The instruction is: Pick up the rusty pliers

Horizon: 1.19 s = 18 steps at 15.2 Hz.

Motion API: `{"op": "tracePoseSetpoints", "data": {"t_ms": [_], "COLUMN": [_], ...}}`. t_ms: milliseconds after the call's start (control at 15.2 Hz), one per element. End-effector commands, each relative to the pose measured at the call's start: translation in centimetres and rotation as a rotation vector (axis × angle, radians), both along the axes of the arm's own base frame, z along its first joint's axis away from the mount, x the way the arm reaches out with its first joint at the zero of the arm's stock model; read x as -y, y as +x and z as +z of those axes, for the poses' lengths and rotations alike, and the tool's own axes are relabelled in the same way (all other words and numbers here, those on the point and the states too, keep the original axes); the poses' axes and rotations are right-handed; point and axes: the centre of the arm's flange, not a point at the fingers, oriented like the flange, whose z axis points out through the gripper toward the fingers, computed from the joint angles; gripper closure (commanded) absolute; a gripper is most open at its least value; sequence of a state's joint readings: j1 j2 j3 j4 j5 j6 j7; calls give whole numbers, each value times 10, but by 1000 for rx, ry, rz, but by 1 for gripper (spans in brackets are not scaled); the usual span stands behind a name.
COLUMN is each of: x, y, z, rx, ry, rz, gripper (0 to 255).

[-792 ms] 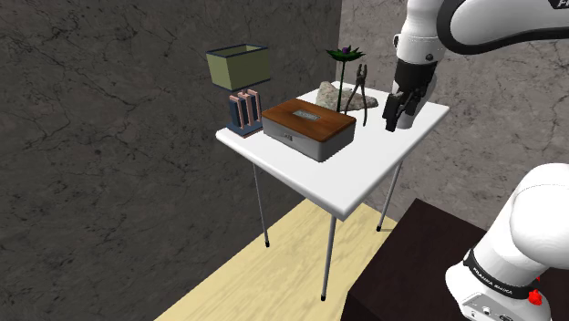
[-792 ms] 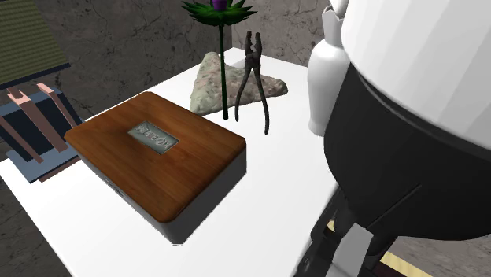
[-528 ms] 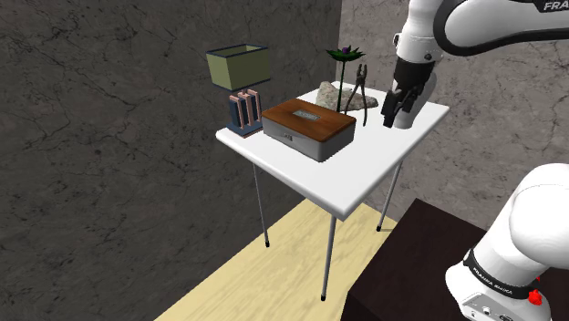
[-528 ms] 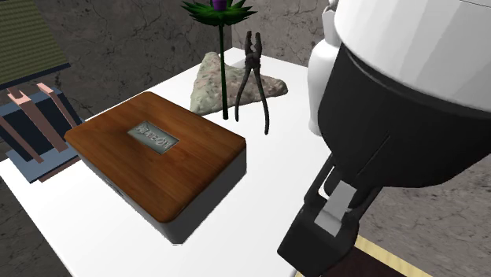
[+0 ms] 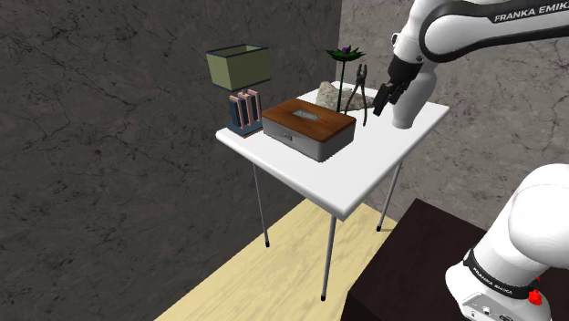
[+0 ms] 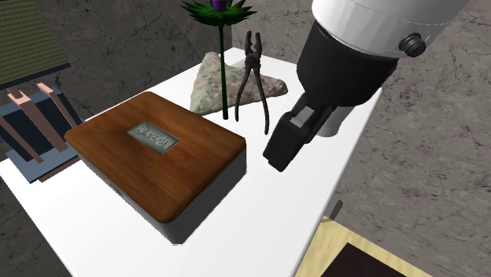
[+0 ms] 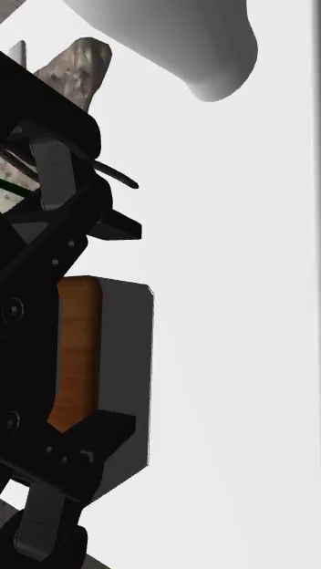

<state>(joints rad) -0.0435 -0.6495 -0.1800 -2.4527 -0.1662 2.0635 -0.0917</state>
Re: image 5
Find green stemmed purple flower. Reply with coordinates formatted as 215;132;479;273
326;45;367;115

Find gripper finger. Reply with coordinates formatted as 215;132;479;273
389;83;409;107
371;83;395;118

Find black pliers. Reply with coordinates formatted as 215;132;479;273
344;63;370;128

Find white table with metal legs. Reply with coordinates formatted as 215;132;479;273
215;81;450;303

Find grey box with wooden lid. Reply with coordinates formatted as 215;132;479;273
260;98;357;163

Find table lamp with green shade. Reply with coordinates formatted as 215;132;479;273
205;43;273;140

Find grey rock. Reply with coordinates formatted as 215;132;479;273
314;81;364;112

